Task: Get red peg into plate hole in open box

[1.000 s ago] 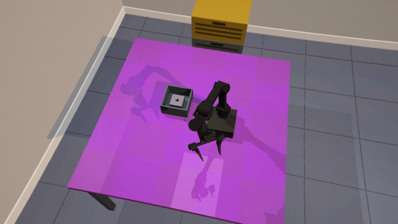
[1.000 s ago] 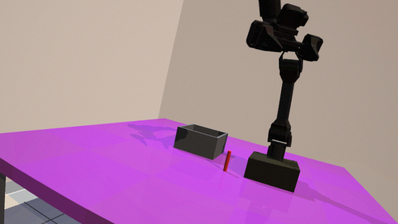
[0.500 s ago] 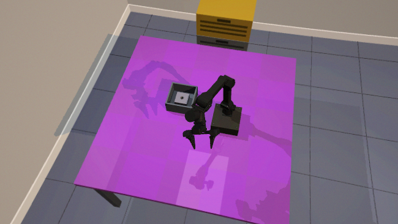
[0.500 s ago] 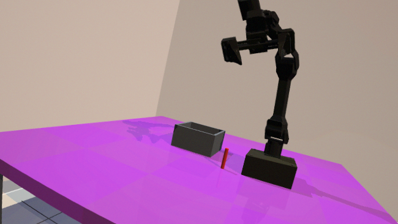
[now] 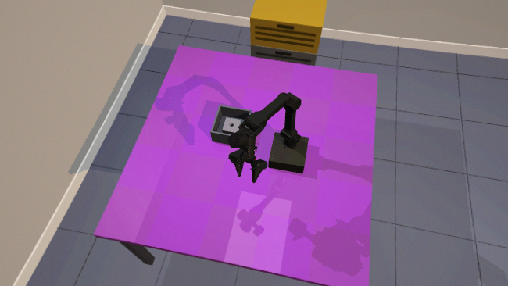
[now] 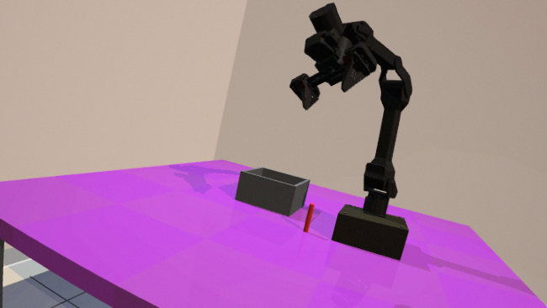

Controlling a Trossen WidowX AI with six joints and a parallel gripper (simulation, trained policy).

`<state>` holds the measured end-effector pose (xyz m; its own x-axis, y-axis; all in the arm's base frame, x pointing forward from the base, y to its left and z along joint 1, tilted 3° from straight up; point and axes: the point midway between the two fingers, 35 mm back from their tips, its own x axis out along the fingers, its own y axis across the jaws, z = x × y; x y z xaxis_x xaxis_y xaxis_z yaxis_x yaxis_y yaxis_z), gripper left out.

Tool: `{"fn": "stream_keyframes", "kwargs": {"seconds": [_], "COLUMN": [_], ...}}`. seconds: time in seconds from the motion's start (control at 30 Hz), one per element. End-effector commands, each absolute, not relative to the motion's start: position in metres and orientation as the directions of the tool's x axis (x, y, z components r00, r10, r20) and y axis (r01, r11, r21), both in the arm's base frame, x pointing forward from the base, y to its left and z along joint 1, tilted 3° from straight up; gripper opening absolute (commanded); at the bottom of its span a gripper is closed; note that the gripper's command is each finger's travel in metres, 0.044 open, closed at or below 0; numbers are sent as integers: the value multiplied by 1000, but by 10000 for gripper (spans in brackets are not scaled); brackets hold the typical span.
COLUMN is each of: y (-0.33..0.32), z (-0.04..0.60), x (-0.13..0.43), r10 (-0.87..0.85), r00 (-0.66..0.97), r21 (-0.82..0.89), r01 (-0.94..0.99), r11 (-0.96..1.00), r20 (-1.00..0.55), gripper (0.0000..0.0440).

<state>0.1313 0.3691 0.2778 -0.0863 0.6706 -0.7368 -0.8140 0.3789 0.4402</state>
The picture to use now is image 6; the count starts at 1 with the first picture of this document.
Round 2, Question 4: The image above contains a red peg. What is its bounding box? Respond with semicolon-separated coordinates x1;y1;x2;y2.
304;204;315;232

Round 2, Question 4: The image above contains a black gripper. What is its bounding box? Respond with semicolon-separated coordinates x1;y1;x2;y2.
289;42;377;110

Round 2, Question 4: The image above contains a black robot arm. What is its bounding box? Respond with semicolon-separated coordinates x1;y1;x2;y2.
304;3;412;218

